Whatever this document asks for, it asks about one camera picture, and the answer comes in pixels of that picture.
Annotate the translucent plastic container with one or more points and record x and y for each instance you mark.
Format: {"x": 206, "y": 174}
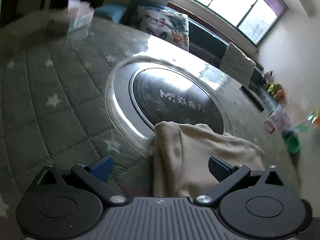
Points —
{"x": 277, "y": 118}

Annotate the tissue box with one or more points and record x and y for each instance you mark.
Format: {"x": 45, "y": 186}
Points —
{"x": 80, "y": 17}

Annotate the teal sofa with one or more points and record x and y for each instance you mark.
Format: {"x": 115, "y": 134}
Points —
{"x": 202, "y": 37}

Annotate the cream knit garment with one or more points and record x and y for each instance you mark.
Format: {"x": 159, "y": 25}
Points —
{"x": 200, "y": 150}

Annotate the round black built-in cooktop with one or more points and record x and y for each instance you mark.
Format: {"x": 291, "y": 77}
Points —
{"x": 175, "y": 92}

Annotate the plain white pillow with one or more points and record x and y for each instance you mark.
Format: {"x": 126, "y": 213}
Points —
{"x": 237, "y": 63}

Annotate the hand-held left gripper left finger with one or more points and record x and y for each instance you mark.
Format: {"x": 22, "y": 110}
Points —
{"x": 101, "y": 168}

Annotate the green and yellow plush toy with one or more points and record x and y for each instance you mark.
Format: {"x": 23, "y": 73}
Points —
{"x": 272, "y": 87}

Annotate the butterfly print pillow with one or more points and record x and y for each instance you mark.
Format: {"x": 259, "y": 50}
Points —
{"x": 165, "y": 25}

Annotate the orange plush toy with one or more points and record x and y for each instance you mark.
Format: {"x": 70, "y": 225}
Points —
{"x": 280, "y": 93}

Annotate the green framed window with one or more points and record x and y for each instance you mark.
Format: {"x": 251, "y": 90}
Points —
{"x": 225, "y": 2}

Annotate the green plastic cup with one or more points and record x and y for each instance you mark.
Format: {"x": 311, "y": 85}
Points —
{"x": 292, "y": 142}

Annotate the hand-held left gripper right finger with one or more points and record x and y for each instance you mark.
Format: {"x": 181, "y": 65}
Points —
{"x": 218, "y": 168}

